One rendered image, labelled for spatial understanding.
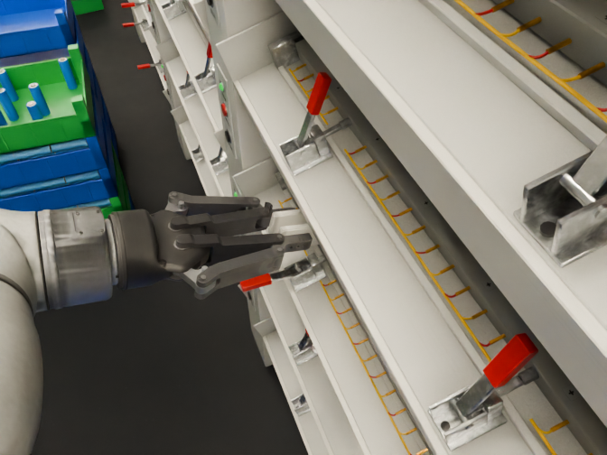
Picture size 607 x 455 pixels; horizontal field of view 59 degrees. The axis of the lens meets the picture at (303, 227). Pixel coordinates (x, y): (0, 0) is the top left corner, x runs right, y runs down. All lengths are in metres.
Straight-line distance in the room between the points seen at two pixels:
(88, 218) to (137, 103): 1.36
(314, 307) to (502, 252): 0.42
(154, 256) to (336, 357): 0.22
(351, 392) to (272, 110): 0.30
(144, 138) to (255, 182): 1.00
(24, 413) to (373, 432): 0.33
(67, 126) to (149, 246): 0.59
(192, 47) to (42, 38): 0.41
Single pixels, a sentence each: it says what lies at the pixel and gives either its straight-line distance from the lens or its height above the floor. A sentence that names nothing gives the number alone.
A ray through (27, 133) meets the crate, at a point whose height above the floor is 0.43.
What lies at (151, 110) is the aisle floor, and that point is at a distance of 1.81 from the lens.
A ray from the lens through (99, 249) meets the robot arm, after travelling 0.49.
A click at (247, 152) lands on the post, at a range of 0.69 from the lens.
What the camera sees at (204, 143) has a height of 0.32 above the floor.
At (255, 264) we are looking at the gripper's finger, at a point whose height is 0.62.
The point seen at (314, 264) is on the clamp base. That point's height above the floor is 0.54.
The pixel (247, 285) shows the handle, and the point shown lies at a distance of 0.61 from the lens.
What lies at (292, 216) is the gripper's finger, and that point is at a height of 0.61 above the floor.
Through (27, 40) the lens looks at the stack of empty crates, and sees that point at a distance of 1.37.
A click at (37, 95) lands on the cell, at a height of 0.45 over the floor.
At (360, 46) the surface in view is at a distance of 0.31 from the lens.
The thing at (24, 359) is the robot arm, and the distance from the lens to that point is 0.39.
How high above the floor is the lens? 1.04
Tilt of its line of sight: 49 degrees down
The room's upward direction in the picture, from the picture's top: straight up
